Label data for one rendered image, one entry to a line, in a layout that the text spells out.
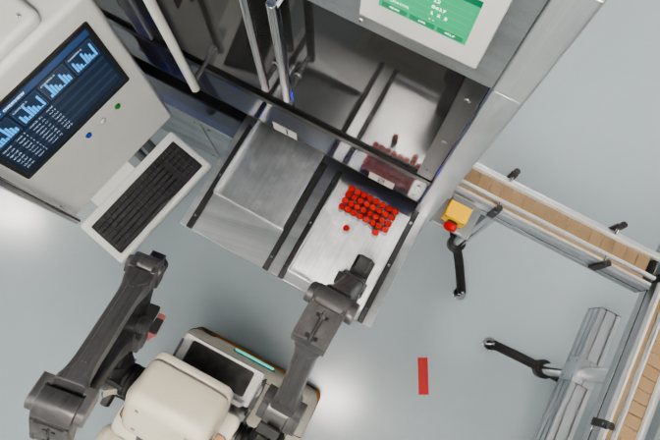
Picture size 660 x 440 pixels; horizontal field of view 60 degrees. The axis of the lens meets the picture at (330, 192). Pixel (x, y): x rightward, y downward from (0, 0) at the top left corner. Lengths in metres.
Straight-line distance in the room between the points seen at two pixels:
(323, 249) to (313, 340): 0.73
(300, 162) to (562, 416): 1.30
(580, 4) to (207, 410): 1.07
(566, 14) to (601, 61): 2.55
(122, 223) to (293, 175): 0.59
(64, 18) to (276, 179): 0.81
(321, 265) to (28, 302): 1.63
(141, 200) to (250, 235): 0.40
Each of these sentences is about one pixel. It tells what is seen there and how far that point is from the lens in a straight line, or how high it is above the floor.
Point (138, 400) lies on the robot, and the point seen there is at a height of 1.39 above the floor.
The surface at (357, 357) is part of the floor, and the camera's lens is 2.70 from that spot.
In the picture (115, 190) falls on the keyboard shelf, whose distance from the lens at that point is 2.10.
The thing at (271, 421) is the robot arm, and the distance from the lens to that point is 1.46.
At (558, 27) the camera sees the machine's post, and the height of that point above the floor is 2.02.
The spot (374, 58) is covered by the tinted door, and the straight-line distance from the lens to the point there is 1.14.
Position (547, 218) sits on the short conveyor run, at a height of 0.93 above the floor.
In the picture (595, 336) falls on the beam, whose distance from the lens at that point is 2.37.
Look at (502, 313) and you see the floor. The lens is 2.82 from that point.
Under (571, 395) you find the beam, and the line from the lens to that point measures 2.34.
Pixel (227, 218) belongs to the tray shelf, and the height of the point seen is 0.88.
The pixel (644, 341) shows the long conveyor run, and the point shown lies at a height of 0.93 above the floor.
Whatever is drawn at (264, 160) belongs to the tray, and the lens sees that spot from 1.92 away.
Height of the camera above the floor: 2.70
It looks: 75 degrees down
